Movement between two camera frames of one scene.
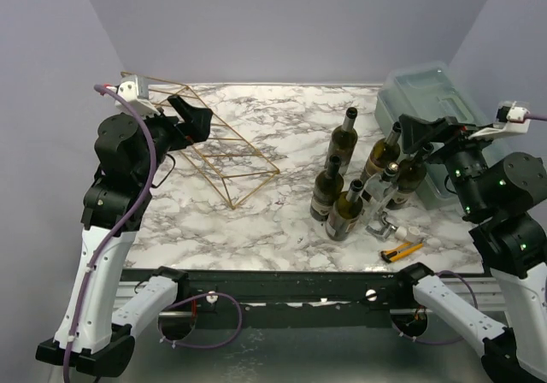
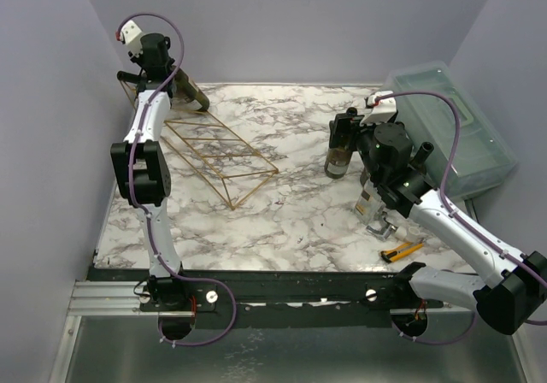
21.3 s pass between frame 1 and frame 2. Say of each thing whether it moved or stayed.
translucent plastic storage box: stayed
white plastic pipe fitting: stayed
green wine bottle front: moved
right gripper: moved
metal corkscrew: stayed
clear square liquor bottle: stayed
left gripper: moved
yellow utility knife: stayed
